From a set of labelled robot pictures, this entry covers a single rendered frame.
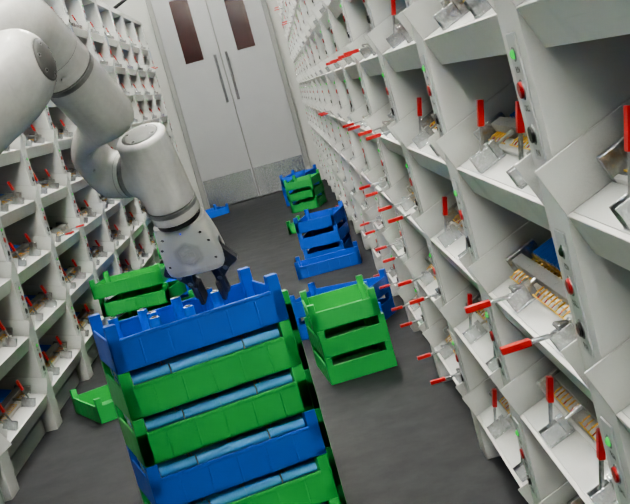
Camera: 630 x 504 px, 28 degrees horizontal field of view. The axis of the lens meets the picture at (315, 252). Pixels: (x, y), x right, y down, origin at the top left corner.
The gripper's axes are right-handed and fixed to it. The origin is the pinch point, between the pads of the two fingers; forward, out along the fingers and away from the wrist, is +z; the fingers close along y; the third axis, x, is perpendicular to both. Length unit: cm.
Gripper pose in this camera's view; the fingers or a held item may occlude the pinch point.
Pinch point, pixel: (211, 288)
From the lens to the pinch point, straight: 216.0
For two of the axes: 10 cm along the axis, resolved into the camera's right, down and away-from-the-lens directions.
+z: 3.2, 7.9, 5.2
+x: 0.7, -5.7, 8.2
